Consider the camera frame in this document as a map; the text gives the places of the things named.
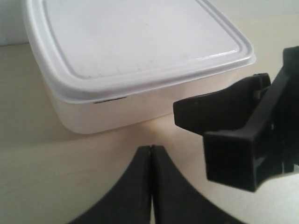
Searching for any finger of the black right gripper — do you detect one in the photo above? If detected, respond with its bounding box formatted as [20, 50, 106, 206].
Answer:
[203, 121, 284, 192]

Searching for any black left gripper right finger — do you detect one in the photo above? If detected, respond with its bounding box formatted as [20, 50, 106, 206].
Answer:
[151, 146, 242, 224]

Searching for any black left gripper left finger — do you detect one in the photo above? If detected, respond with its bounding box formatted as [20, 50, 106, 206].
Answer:
[77, 146, 151, 224]

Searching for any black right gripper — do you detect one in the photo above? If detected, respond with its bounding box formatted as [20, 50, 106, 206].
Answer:
[173, 47, 299, 174]

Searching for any white lidded plastic container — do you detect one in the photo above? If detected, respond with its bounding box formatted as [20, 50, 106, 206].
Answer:
[22, 0, 256, 134]

